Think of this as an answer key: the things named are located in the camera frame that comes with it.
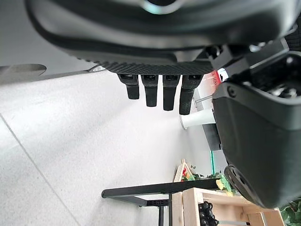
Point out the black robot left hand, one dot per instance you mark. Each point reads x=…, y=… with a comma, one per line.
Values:
x=164, y=35

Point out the wooden crate with fruits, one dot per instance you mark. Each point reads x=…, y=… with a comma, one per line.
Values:
x=184, y=173

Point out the red and white sign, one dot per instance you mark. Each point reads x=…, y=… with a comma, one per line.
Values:
x=216, y=78

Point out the black box on floor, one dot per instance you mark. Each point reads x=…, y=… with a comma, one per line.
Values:
x=212, y=136

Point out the black bunch of grapes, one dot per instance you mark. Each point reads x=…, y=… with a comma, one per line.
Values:
x=207, y=215

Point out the green artificial leaves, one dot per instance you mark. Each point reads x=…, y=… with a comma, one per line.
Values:
x=291, y=215

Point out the white round pedestal post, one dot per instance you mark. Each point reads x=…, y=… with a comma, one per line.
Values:
x=196, y=118

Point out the black metal table frame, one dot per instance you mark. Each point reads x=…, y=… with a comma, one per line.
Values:
x=150, y=189

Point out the light wooden shelf frame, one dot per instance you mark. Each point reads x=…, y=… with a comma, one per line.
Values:
x=225, y=209

